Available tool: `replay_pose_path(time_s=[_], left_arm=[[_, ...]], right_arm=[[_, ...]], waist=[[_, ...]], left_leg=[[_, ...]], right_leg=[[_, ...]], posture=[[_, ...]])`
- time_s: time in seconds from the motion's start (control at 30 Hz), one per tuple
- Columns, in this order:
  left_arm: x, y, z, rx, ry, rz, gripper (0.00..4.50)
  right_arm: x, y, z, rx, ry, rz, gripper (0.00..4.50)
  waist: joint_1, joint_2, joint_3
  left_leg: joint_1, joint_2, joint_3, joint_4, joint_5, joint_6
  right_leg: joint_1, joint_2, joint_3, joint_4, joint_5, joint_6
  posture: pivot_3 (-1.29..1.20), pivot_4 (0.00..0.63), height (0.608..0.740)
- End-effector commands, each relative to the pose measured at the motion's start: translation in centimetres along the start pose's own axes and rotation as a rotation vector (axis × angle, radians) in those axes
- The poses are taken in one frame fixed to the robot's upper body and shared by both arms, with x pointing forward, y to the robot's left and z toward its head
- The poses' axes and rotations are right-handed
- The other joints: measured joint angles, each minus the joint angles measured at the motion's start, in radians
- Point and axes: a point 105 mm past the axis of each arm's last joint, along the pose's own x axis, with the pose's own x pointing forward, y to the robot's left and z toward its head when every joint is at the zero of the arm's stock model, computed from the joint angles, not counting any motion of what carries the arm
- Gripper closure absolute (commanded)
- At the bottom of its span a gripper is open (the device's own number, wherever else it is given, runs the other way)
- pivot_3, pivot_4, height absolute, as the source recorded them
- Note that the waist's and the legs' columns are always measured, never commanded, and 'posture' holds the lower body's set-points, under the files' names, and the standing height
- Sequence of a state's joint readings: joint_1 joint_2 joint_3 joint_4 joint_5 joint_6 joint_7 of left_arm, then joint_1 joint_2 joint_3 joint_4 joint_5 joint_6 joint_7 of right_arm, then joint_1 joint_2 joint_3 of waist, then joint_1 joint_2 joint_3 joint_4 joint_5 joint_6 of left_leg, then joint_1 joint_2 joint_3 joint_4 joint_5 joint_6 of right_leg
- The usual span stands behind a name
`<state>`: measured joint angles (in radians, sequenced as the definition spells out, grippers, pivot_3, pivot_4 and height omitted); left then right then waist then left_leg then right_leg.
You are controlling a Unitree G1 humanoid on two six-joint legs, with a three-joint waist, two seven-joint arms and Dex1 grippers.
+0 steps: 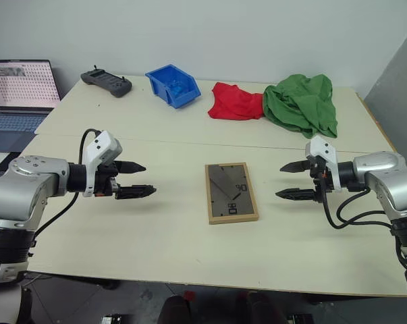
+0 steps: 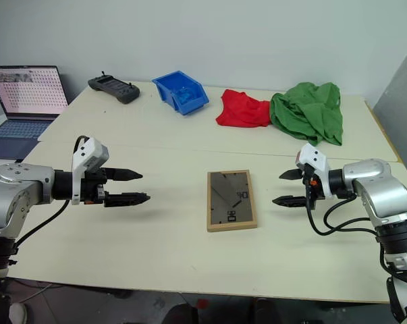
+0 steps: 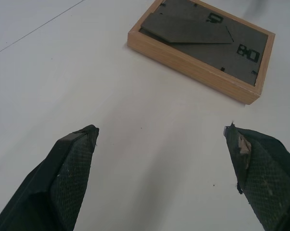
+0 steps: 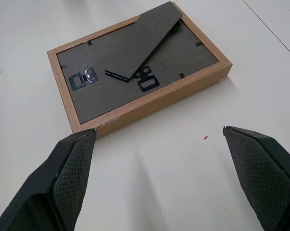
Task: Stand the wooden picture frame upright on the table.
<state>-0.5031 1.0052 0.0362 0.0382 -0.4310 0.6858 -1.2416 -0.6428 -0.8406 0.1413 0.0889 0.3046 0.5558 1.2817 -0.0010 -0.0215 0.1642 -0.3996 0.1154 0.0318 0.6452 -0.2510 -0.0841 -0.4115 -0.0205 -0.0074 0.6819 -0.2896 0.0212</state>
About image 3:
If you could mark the wooden picture frame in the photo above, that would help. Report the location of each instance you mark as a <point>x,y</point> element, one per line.
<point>202,45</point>

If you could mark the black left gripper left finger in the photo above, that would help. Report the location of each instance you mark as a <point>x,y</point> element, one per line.
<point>55,183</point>

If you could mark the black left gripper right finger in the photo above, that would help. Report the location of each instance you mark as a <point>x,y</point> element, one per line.
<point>265,178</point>

